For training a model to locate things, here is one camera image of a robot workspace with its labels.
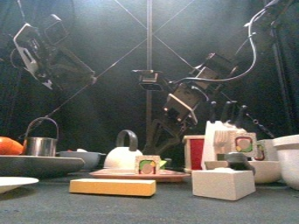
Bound red wooden box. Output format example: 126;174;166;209
182;134;207;173

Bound white knife block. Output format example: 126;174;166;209
201;120;251;171

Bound beige wooden block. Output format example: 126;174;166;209
205;159;230;171

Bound pink plate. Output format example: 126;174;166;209
88;168;193;184

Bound grey bowl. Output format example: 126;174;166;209
58;150;108;171

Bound dark grey toy lump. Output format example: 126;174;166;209
223;151;258;176

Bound yellow wooden block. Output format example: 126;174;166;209
68;178;158;198

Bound white wooden block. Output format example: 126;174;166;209
191;167;258;202

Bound black rod tool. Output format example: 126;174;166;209
246;113;277;139

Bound small white cup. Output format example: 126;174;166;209
257;138;281;162

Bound orange toy fruit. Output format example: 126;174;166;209
0;136;26;156

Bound white bowl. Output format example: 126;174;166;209
247;159;283;185

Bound large grey plate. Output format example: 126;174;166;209
0;154;87;178

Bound large white cup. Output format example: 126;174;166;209
271;134;299;191

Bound white plate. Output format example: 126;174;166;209
0;176;42;195

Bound black handled toy knife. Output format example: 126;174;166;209
210;101;219;123
234;104;249;129
219;100;238;124

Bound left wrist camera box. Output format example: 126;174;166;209
42;13;71;46

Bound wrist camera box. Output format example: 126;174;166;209
42;13;71;46
132;68;170;92

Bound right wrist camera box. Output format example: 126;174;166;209
132;68;170;92

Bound white kettle with dark handle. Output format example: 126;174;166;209
103;129;146;171

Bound vertical metal frame pole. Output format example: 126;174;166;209
144;0;155;147

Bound small metal pot with handle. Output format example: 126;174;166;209
23;116;62;158

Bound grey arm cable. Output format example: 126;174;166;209
171;0;285;86

